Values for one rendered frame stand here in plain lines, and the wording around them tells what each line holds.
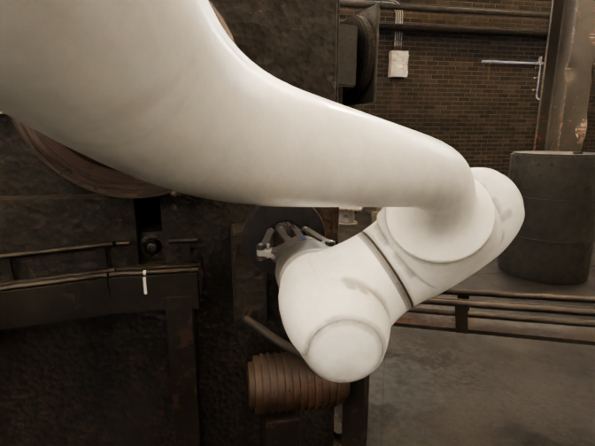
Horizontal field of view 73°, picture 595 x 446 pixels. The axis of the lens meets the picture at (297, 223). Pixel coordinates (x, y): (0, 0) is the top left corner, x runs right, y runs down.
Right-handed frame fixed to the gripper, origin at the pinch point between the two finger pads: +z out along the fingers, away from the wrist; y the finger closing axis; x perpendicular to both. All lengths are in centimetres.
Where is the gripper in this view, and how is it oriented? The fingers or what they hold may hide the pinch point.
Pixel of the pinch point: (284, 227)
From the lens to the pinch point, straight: 76.4
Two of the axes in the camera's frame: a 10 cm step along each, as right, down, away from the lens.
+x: 0.1, -9.6, -2.7
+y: 9.8, -0.4, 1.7
